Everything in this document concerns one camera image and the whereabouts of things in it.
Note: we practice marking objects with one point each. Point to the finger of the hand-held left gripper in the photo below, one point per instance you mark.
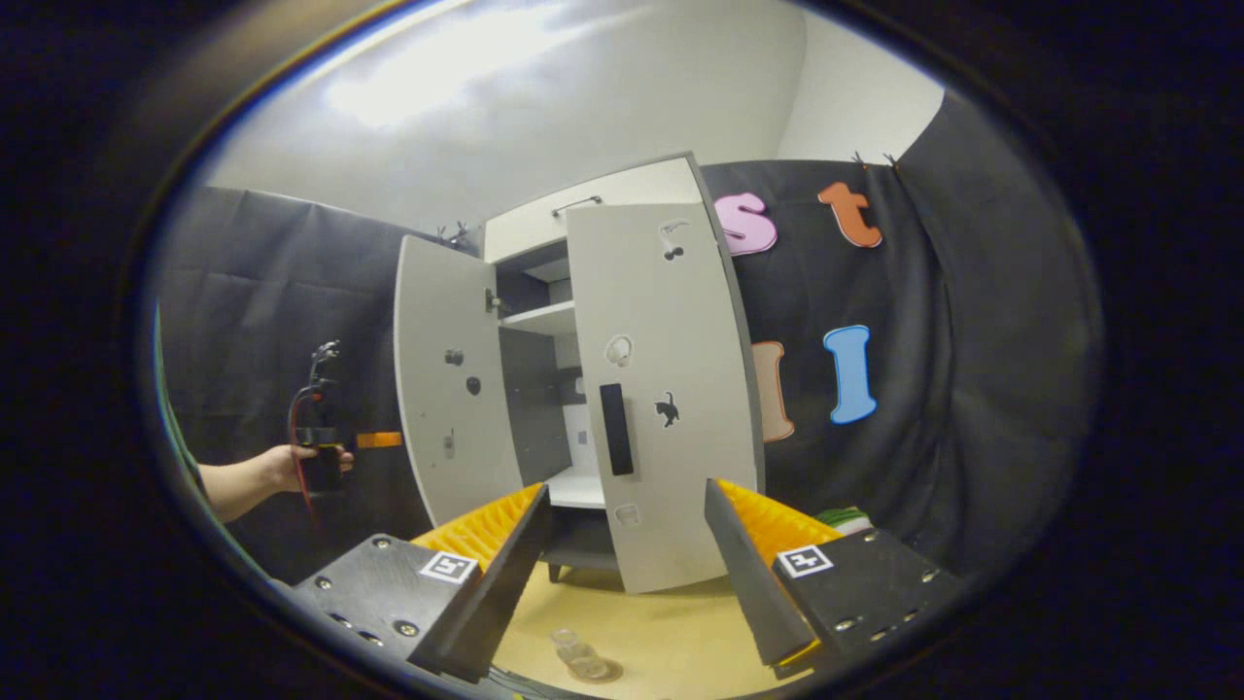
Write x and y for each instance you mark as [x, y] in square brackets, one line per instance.
[381, 439]

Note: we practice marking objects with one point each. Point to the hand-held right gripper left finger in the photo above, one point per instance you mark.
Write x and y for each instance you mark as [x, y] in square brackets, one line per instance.
[505, 583]

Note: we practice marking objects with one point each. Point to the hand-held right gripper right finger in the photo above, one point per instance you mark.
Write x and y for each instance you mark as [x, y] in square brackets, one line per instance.
[753, 583]

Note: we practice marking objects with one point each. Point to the clear bottle with orange label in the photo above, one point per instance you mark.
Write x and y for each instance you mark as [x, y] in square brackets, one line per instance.
[569, 644]

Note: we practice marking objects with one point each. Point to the white cabinet door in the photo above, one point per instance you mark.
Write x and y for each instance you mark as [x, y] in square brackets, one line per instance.
[671, 321]
[437, 321]

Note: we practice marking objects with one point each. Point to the round brown coaster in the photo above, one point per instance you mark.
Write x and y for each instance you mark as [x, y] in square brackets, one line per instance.
[612, 671]

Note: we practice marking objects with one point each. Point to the white cabinet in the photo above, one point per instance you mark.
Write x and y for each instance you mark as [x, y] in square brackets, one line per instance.
[530, 408]

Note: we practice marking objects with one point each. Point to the white cabinet shelf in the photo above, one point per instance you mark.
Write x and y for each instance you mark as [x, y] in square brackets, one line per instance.
[578, 489]
[544, 318]

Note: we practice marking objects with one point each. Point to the white cabinet drawer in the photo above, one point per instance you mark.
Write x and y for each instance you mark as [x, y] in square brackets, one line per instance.
[622, 190]

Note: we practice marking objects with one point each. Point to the green striped watermelon toy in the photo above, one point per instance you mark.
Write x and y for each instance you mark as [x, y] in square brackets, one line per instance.
[844, 517]

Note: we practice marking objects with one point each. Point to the black backdrop cloth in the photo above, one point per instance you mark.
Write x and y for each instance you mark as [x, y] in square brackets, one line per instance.
[972, 389]

